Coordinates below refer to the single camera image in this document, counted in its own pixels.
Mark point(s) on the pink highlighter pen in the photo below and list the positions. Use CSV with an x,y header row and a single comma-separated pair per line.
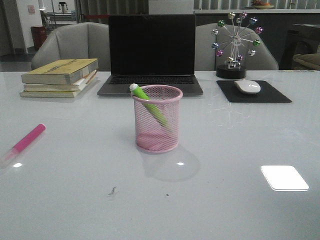
x,y
21,145

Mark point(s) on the olive cushion at right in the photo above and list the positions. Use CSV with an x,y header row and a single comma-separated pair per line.
x,y
307,61

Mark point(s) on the middle cream book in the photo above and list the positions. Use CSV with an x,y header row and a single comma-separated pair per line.
x,y
77,86

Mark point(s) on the red trash bin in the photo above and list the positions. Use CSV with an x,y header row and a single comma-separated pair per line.
x,y
39,35

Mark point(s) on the pink mesh pen holder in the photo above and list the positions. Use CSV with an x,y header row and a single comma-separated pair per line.
x,y
150,136

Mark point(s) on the left grey armchair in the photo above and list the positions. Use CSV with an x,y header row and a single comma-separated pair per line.
x,y
76,41

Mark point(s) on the ferris wheel desk ornament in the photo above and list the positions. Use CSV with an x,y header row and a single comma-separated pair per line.
x,y
232,67

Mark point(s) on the fruit bowl on counter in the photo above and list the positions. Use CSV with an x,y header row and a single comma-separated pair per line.
x,y
261,5

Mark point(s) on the black mouse pad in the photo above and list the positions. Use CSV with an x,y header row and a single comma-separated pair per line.
x,y
267,94

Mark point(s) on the bottom cream book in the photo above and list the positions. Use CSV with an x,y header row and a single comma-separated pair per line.
x,y
50,94

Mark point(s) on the white box behind laptop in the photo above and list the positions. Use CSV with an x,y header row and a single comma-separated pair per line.
x,y
170,7

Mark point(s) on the top yellow book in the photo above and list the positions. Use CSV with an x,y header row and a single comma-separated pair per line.
x,y
61,72

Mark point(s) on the grey armchair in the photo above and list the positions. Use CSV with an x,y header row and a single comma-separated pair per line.
x,y
76,41
255,58

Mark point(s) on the green highlighter pen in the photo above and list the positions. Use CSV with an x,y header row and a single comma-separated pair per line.
x,y
152,108

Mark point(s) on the white computer mouse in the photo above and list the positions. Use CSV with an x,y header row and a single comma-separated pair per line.
x,y
247,86

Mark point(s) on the dark grey laptop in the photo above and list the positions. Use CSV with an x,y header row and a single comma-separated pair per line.
x,y
151,49

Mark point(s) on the cream book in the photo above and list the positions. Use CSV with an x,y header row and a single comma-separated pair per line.
x,y
77,86
50,94

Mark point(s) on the right grey armchair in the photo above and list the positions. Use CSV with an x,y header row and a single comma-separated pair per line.
x,y
255,58

